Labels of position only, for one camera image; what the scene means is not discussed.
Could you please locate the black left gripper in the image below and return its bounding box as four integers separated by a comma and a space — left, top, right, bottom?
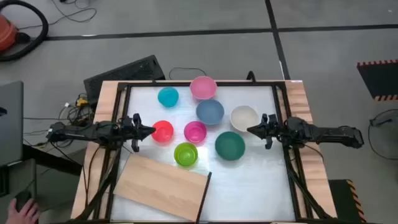
119, 113, 156, 153

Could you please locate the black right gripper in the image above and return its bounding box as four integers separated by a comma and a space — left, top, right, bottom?
247, 113, 289, 149

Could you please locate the small red plastic bowl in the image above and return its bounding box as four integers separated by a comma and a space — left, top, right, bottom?
151, 120, 175, 144

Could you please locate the large white plastic bowl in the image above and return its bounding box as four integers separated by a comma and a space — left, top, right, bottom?
229, 105, 259, 133

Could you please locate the large dark green bowl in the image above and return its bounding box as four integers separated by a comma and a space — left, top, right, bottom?
215, 131, 246, 161

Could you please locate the small cyan plastic bowl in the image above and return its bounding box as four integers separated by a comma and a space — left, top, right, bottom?
157, 86, 180, 108

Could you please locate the small lime green bowl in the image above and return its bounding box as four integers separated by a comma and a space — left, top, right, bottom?
174, 142, 199, 167

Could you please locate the small magenta plastic bowl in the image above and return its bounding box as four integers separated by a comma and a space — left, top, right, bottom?
183, 121, 208, 144

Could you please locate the large blue-grey plastic bowl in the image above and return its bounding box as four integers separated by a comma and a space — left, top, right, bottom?
195, 98, 225, 126

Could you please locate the large pink plastic bowl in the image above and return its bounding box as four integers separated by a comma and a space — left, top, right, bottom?
189, 75, 218, 101

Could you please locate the wooden shelf board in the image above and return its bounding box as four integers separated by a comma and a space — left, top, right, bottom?
113, 154, 210, 222

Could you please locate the black perforated panel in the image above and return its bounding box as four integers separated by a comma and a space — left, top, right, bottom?
83, 55, 166, 108

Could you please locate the black desk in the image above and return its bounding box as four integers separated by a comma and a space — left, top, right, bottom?
0, 144, 83, 224

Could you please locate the black hazard-striped floor mat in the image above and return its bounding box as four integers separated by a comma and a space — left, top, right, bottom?
328, 179, 368, 224
356, 59, 398, 102

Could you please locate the grey laptop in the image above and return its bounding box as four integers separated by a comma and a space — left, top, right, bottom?
0, 80, 25, 167

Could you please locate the black computer mouse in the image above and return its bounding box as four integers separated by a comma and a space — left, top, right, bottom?
15, 190, 32, 212

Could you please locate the person's hand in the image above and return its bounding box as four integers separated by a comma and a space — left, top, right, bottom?
5, 198, 40, 224

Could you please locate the orange vacuum cleaner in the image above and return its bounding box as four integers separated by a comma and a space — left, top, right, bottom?
0, 14, 31, 52

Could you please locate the black wire dish rack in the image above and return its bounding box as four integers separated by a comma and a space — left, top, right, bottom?
67, 70, 335, 224

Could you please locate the thin black cable loop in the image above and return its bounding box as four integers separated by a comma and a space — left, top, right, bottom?
169, 67, 208, 81

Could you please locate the black metal shelf frame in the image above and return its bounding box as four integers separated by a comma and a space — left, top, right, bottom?
195, 171, 213, 224

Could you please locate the black looped cable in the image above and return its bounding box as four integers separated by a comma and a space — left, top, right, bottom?
368, 108, 398, 161

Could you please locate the thin black floor cable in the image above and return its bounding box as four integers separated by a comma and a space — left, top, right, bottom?
18, 0, 97, 30

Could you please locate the orange vacuum with hose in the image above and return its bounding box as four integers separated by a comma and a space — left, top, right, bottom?
0, 0, 50, 62

